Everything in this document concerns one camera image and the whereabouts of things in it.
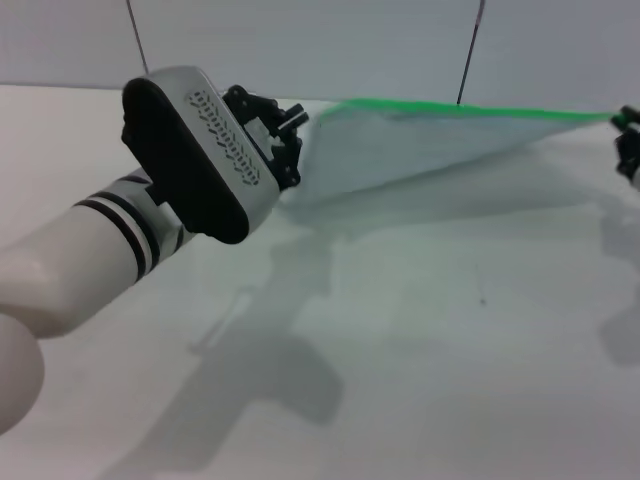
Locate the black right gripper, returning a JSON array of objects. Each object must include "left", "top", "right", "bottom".
[{"left": 613, "top": 104, "right": 640, "bottom": 177}]

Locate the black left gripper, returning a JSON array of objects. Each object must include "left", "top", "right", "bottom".
[{"left": 221, "top": 85, "right": 311, "bottom": 192}]

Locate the transparent green-zip document bag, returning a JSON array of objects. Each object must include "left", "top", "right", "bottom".
[{"left": 278, "top": 97, "right": 627, "bottom": 210}]

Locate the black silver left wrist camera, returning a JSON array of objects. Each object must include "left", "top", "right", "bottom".
[{"left": 120, "top": 64, "right": 282, "bottom": 247}]

